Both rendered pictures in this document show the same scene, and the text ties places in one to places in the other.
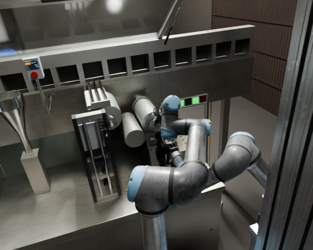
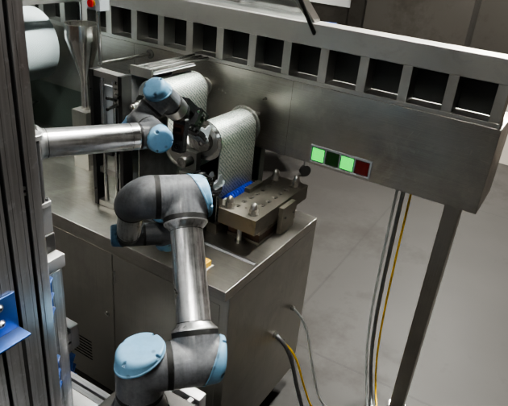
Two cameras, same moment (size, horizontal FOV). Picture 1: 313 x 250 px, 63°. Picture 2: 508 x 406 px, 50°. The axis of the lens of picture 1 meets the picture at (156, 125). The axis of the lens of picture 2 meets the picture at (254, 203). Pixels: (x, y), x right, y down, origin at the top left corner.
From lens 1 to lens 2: 1.42 m
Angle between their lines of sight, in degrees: 40
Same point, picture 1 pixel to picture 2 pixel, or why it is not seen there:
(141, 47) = (274, 26)
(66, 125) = not seen: hidden behind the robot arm
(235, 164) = (125, 193)
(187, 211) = (172, 297)
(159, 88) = (289, 109)
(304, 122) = not seen: outside the picture
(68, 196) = (91, 184)
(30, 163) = (77, 118)
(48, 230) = not seen: hidden behind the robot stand
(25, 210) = (49, 170)
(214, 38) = (410, 55)
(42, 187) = (83, 159)
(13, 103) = (74, 32)
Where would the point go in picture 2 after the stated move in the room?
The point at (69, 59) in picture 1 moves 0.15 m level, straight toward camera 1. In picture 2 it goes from (181, 10) to (156, 14)
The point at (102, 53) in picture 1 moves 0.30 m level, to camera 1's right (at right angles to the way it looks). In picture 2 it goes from (220, 16) to (274, 31)
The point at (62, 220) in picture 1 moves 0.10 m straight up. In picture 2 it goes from (52, 195) to (50, 172)
